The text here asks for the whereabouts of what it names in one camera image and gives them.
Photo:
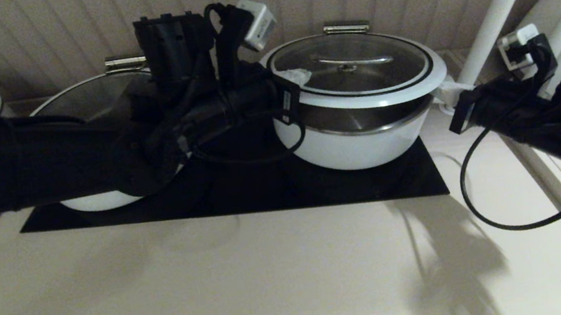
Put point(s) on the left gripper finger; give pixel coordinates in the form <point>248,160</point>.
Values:
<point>300,82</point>
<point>296,73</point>

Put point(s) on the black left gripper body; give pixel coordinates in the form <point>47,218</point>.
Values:
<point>242,111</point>

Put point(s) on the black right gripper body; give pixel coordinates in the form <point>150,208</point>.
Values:
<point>496,107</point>

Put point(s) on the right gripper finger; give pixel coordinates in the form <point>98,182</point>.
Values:
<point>451,95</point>
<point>452,85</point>

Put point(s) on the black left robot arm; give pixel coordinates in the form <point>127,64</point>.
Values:
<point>16,165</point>

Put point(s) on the white pot with steel interior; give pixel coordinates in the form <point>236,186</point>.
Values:
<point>356,153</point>

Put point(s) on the large black induction cooktop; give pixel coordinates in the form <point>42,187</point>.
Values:
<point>317,190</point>

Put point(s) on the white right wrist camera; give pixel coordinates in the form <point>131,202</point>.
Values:
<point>515,48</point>

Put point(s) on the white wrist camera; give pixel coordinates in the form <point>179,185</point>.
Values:
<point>257,22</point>
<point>515,48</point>

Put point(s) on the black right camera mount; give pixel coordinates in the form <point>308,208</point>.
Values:
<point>542,63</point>

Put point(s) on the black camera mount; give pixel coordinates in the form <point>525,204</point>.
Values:
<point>233,44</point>
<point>542,63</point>

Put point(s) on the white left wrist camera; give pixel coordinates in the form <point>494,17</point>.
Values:
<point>257,22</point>

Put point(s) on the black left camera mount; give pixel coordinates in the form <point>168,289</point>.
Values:
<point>233,44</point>

